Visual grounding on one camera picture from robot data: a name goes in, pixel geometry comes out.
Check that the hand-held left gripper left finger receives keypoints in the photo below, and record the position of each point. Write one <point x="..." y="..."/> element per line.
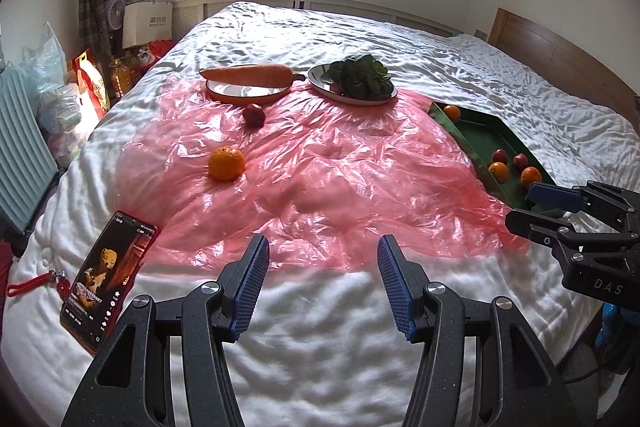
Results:
<point x="250" y="288"/>

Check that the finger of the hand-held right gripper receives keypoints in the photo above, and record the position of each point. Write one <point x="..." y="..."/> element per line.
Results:
<point x="535" y="227"/>
<point x="550" y="194"/>

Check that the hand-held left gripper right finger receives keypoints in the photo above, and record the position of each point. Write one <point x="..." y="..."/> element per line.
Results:
<point x="395" y="288"/>

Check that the orange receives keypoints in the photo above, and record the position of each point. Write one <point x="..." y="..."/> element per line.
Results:
<point x="451" y="112"/>
<point x="531" y="178"/>
<point x="498" y="172"/>
<point x="226" y="164"/>

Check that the green metal tray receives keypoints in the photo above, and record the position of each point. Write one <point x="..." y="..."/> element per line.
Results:
<point x="475" y="132"/>

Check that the person's right hand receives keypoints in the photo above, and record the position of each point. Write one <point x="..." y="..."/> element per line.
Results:
<point x="611" y="329"/>

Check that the white bed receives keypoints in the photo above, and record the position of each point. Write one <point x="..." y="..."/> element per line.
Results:
<point x="325" y="337"/>

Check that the pink plastic sheet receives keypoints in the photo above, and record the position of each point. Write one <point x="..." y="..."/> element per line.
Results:
<point x="325" y="167"/>

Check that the wooden headboard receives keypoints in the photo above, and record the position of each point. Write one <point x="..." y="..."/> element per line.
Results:
<point x="550" y="52"/>

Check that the smartphone with red case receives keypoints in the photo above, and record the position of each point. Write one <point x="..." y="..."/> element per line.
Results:
<point x="100" y="277"/>

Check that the dark red plum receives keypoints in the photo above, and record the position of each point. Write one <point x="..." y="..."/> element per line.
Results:
<point x="254" y="115"/>

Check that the orange-rimmed plate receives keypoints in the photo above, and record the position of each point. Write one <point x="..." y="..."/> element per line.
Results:
<point x="240" y="93"/>

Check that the carrot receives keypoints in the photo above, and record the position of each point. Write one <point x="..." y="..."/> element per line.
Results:
<point x="245" y="76"/>

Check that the green bok choy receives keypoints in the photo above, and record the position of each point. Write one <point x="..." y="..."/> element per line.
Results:
<point x="360" y="74"/>

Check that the white plate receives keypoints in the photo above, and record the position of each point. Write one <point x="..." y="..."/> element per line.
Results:
<point x="320" y="82"/>

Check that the yellow oil bottle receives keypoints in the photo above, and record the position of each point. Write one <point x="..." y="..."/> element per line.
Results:
<point x="122" y="79"/>

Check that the clear plastic bag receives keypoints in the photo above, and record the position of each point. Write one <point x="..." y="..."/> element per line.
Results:
<point x="62" y="122"/>

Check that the red and white bag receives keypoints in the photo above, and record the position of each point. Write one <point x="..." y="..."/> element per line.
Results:
<point x="92" y="82"/>

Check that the light blue suitcase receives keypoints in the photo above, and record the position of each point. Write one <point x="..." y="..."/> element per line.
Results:
<point x="20" y="147"/>

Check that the white paper bag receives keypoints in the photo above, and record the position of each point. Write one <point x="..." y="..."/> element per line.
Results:
<point x="147" y="24"/>

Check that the translucent plastic bag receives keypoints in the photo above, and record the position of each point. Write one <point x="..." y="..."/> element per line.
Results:
<point x="47" y="57"/>

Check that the small lavender fan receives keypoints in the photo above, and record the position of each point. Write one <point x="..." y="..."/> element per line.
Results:
<point x="116" y="11"/>

